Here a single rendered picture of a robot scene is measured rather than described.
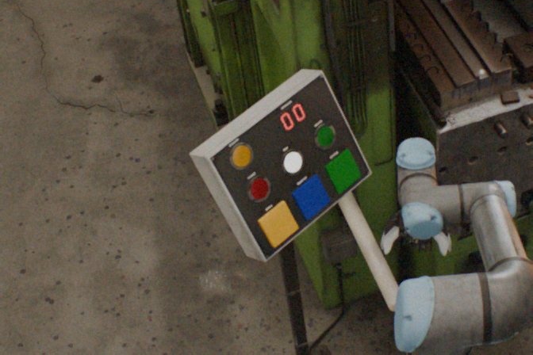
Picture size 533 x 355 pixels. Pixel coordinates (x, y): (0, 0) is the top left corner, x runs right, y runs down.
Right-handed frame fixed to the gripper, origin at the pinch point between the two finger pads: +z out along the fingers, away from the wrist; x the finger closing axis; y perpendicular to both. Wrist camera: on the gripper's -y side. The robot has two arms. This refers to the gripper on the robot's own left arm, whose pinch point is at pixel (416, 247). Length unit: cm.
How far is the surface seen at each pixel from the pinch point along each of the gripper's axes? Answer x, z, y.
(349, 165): -15.9, -8.0, -16.6
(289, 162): -28.0, -16.1, -9.9
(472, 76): 12, -6, -49
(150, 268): -90, 93, -56
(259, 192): -33.5, -15.2, -2.3
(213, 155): -42.0, -26.1, -2.7
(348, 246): -21, 55, -40
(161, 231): -89, 93, -71
